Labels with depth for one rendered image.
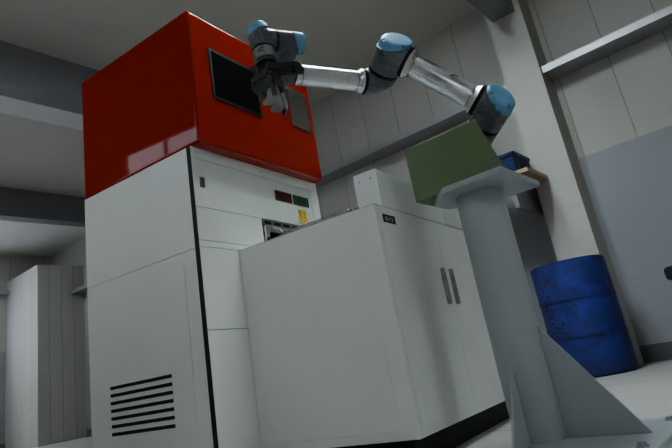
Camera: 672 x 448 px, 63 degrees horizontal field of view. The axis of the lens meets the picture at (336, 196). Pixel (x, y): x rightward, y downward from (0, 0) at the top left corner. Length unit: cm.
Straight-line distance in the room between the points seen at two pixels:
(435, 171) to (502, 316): 53
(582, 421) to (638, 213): 300
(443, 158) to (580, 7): 349
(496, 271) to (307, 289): 65
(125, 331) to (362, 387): 99
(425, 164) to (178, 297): 101
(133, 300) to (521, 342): 144
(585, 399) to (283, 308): 101
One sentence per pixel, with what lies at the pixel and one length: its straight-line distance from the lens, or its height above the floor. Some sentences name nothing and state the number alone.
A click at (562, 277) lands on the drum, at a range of 405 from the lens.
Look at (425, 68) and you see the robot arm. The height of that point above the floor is 127.
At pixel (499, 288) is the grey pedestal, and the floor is 47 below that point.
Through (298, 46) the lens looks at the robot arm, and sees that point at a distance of 192.
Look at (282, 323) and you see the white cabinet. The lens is 203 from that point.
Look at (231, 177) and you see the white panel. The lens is 230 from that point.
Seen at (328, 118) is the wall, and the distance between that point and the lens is 636.
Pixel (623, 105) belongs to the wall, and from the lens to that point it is 487.
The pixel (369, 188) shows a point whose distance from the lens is 194.
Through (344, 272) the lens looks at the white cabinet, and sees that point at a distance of 188.
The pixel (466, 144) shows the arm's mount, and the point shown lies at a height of 95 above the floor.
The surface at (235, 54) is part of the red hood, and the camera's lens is 258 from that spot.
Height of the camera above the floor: 31
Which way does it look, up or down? 18 degrees up
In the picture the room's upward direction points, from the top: 10 degrees counter-clockwise
